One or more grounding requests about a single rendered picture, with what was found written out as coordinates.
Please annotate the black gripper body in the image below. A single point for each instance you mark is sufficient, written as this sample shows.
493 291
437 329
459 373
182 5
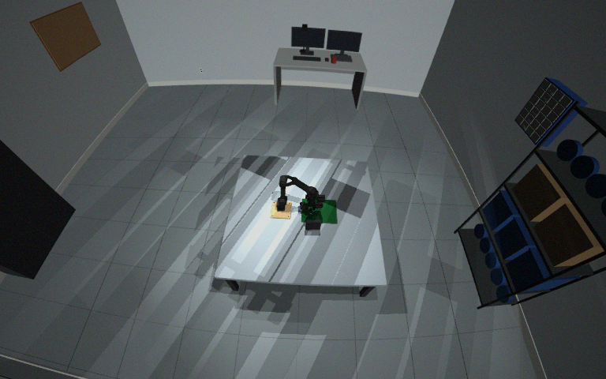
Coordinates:
310 204

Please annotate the black square panel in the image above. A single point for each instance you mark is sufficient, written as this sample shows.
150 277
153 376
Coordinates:
312 225

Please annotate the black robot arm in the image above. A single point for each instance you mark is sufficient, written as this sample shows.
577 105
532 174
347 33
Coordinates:
312 192

